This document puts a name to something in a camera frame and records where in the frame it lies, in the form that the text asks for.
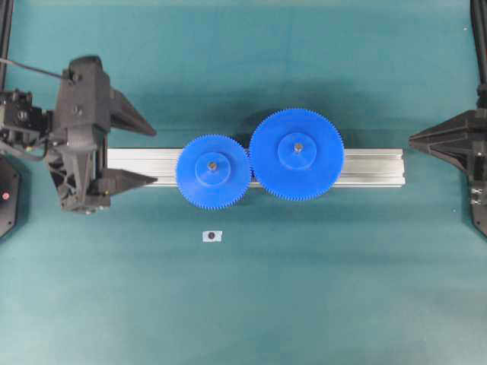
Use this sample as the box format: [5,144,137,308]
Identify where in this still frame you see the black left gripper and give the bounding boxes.
[45,55,158,214]

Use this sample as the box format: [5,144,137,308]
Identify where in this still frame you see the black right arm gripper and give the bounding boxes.
[409,109,486,236]

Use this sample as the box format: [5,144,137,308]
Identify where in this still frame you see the small blue plastic gear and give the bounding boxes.
[176,135,252,210]

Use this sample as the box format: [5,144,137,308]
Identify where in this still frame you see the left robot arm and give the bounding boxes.
[1,56,156,214]

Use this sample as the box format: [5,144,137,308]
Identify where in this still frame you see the large blue plastic gear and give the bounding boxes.
[249,108,345,202]

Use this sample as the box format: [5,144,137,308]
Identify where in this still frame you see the black base with red light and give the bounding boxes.
[0,157,21,237]

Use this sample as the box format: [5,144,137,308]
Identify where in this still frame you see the white tape marker black dot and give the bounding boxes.
[202,230,223,243]

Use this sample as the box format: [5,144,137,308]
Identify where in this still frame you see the aluminium extrusion rail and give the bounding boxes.
[107,148,406,188]

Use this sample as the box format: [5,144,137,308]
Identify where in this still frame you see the black cable on left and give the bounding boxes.
[0,56,65,80]

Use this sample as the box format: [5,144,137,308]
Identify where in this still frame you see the black frame post right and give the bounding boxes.
[470,0,486,91]

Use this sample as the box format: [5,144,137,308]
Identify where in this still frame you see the black frame post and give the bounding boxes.
[470,0,486,91]
[0,0,15,92]

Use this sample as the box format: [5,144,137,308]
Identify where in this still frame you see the black frame post left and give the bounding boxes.
[0,0,15,92]

